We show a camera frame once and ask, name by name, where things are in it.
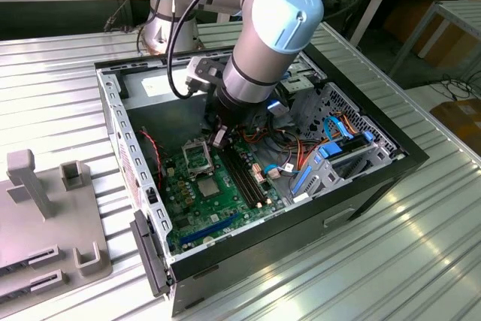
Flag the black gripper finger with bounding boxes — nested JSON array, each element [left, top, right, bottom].
[[211, 124, 231, 150]]

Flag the silver CPU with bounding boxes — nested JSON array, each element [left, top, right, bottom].
[[198, 179, 220, 198]]

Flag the CPU socket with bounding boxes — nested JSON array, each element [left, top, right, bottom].
[[192, 172, 229, 202]]

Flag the black RAM slot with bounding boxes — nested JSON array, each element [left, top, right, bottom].
[[227, 144, 270, 204], [217, 147, 260, 209]]

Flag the grey power supply unit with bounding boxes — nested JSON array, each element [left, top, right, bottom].
[[120, 64, 226, 159]]

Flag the black case fan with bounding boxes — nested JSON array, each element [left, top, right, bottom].
[[137, 127, 166, 190]]

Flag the grey optical drive cage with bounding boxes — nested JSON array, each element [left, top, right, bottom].
[[276, 61, 328, 129]]

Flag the green motherboard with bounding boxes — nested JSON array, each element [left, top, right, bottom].
[[161, 136, 287, 256]]

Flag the blue expansion slot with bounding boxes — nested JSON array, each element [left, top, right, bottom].
[[179, 211, 240, 247]]

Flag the hard disk in blue carrier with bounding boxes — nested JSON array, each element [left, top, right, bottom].
[[317, 131, 374, 160]]

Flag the grey perforated disk bay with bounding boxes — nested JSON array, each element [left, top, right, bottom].
[[296, 80, 410, 171]]

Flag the black PC case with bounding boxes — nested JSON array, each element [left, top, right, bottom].
[[92, 37, 431, 318]]

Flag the black card retainer latch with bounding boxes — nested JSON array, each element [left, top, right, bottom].
[[129, 207, 176, 298]]

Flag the stacked cardboard boxes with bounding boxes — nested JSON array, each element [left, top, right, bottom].
[[383, 0, 481, 70]]

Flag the grey parts rack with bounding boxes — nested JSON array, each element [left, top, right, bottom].
[[0, 149, 113, 301]]

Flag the brown cardboard box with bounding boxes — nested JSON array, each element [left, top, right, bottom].
[[429, 98, 481, 156]]

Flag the coloured wire bundle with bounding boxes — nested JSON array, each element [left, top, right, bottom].
[[231, 117, 326, 171]]

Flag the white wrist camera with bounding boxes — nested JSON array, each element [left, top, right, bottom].
[[266, 98, 290, 116], [185, 71, 212, 95]]

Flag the black camera bracket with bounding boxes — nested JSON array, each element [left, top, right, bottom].
[[187, 56, 228, 87]]

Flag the blue wire white plug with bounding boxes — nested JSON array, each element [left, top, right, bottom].
[[262, 162, 282, 181]]

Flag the red black fan wire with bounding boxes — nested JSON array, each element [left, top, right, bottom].
[[138, 129, 165, 190]]

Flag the black camera cable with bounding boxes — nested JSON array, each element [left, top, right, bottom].
[[166, 0, 226, 101]]

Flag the blue flat wire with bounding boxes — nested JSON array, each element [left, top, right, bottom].
[[322, 115, 356, 142]]

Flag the grey disk bay blue rail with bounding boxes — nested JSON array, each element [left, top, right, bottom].
[[288, 147, 394, 204]]

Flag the orange wires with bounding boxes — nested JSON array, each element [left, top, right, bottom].
[[335, 111, 362, 137]]

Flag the grey metal shelf frame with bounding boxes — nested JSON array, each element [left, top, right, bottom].
[[389, 0, 481, 81]]

